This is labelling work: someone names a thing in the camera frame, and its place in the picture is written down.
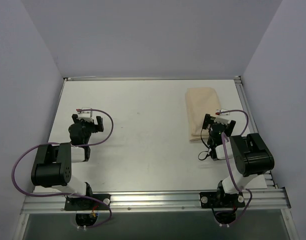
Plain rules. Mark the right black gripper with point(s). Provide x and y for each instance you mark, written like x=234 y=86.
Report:
x=219 y=125

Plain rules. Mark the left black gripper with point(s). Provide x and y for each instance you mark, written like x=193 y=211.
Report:
x=87 y=124

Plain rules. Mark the beige cloth wrap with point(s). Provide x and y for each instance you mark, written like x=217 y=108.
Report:
x=200 y=101

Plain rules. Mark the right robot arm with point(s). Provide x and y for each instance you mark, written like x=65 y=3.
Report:
x=246 y=157

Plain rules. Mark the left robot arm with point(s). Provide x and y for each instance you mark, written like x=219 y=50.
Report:
x=52 y=166

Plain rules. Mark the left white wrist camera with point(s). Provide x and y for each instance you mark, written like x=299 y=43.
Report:
x=85 y=114

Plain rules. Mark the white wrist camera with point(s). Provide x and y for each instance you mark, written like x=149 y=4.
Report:
x=85 y=114
x=221 y=116

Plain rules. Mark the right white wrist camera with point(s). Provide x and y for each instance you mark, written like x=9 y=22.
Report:
x=221 y=116

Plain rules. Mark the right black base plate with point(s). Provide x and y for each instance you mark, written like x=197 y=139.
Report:
x=216 y=200

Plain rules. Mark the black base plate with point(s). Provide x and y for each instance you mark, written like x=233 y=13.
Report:
x=83 y=204
x=216 y=200

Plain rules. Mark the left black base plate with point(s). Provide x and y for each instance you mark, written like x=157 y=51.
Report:
x=83 y=204

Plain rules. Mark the aluminium frame rail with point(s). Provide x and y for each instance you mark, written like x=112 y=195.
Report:
x=163 y=201

